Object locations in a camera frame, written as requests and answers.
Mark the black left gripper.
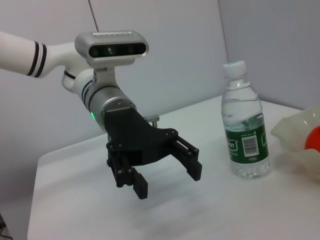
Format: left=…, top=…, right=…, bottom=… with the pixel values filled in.
left=103, top=108, right=203, bottom=201

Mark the clear green-label water bottle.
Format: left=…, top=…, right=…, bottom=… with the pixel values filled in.
left=220, top=59, right=272, bottom=179

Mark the red soft ball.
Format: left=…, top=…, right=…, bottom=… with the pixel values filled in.
left=304, top=125, right=320, bottom=151

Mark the green glass fruit bowl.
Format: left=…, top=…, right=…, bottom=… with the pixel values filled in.
left=270, top=105, right=320, bottom=182

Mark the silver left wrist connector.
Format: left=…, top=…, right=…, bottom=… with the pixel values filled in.
left=146, top=114, right=161, bottom=129

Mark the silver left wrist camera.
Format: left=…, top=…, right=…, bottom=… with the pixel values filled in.
left=74, top=30, right=150, bottom=69

